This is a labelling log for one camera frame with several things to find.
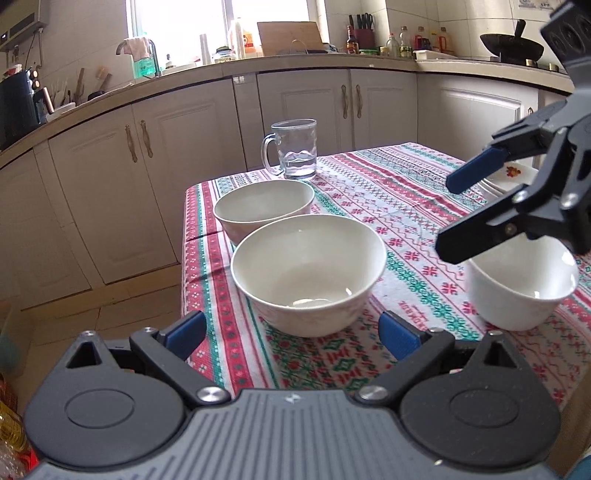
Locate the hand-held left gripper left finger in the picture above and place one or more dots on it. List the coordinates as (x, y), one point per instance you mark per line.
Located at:
(184, 334)

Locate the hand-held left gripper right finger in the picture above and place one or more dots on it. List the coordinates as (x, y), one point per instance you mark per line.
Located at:
(397, 339)

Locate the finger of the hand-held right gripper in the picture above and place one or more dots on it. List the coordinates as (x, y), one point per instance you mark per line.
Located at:
(475, 170)
(471, 240)

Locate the white plate with fruit print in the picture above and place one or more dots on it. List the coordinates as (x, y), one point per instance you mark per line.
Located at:
(519, 177)
(489, 192)

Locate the white bowl with pink flowers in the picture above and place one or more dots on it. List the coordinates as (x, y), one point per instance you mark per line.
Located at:
(521, 300)
(258, 203)
(304, 258)

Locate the red green patterned tablecloth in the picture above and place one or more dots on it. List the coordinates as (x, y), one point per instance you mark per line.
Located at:
(415, 217)

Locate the black wok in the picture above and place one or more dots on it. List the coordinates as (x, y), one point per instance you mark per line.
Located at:
(510, 46)

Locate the clear condiment bottle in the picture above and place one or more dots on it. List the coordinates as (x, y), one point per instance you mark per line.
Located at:
(392, 46)
(405, 44)

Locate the dark sauce bottle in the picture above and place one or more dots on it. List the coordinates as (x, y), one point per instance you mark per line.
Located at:
(352, 44)

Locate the knife block with knives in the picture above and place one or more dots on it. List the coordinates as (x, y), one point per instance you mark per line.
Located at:
(362, 34)

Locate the clear glass mug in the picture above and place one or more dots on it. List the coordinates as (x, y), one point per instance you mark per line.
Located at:
(295, 152)

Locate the white kitchen cabinets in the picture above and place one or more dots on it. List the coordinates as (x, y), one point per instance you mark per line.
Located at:
(184, 147)

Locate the yellow oil bottle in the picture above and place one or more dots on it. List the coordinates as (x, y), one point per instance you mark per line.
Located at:
(11, 429)

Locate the wooden cutting board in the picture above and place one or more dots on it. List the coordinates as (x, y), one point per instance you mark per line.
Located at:
(288, 38)

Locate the utensil holder with chopsticks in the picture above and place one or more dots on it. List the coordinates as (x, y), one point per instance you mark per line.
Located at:
(81, 90)

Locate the green dish soap bottle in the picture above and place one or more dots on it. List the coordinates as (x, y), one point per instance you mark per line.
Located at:
(144, 68)

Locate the glass jar with green lid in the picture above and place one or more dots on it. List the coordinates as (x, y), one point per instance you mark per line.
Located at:
(224, 55)

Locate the black air fryer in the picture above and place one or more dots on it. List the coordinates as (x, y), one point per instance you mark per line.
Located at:
(18, 110)

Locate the metal sink faucet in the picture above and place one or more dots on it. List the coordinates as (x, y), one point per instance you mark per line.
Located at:
(154, 55)

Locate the pink cloth on faucet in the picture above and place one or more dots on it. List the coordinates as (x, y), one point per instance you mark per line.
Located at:
(137, 48)

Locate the white water heater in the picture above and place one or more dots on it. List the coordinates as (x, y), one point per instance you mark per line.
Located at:
(23, 23)

